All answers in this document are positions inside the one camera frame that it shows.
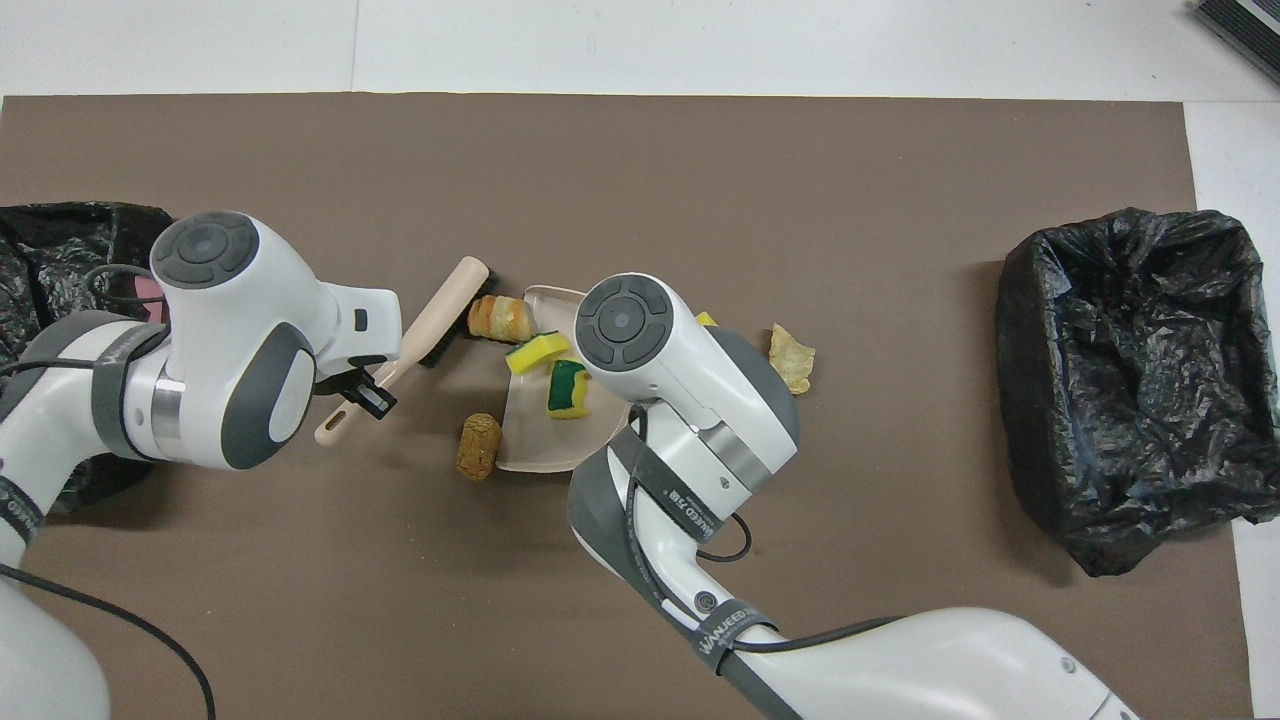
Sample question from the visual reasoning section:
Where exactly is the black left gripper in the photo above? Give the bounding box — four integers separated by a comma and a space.
316, 355, 398, 421

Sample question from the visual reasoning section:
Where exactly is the brown bread chunk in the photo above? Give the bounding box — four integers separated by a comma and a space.
457, 413, 503, 482

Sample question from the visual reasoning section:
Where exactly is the beige hand brush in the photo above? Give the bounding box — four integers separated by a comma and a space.
314, 256, 498, 447

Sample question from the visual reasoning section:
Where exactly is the long striped croissant piece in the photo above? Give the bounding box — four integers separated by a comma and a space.
468, 294, 538, 344

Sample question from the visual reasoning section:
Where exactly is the beige plastic dustpan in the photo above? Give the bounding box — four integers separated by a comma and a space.
495, 285, 633, 474

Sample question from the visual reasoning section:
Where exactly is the wedge green yellow sponge piece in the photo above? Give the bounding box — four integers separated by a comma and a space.
505, 332, 573, 376

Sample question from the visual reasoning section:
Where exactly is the notched green yellow sponge piece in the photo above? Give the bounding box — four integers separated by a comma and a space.
547, 360, 591, 421

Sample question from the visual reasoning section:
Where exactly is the black trash bag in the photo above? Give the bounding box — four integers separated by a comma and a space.
0, 202, 176, 515
995, 207, 1280, 578

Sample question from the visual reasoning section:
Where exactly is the brown table mat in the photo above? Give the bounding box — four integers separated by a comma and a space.
0, 93, 1256, 720

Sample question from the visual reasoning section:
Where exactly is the dark ribbed vent panel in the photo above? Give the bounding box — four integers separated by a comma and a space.
1190, 0, 1280, 59

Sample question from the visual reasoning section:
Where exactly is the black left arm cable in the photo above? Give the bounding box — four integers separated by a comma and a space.
0, 262, 216, 720

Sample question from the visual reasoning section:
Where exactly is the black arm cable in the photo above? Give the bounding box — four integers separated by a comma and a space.
0, 262, 216, 720
625, 400, 901, 651

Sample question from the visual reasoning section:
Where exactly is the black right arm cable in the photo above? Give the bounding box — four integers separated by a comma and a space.
625, 400, 901, 651

